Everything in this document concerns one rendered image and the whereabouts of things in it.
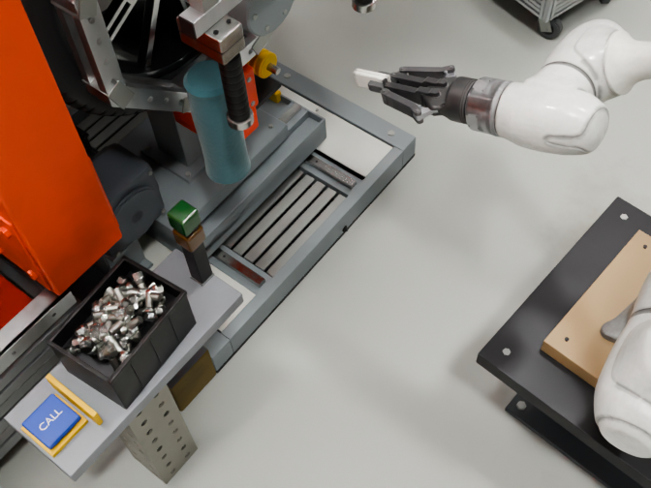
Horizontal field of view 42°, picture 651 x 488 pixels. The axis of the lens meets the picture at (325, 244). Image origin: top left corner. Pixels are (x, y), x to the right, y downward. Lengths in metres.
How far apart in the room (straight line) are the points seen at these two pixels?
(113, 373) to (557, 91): 0.82
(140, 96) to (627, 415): 0.96
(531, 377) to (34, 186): 0.95
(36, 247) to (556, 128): 0.84
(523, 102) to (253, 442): 0.99
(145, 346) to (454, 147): 1.19
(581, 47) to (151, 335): 0.83
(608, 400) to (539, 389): 0.27
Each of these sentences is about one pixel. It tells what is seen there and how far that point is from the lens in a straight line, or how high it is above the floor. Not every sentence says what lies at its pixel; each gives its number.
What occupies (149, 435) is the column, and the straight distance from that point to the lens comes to 1.72.
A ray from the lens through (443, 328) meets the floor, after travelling 2.04.
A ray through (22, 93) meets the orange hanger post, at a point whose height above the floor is 0.95.
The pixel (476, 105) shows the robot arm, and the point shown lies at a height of 0.79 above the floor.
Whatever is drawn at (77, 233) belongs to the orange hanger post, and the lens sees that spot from 1.51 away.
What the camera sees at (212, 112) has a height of 0.69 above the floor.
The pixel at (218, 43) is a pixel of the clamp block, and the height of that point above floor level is 0.95.
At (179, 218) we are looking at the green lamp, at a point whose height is 0.66.
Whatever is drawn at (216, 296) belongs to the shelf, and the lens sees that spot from 1.58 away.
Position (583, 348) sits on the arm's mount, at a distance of 1.69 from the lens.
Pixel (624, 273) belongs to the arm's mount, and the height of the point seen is 0.33.
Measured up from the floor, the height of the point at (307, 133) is 0.15.
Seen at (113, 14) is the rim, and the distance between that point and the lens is 1.59.
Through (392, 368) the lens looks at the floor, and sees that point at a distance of 1.99.
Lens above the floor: 1.81
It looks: 57 degrees down
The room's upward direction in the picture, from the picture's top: 4 degrees counter-clockwise
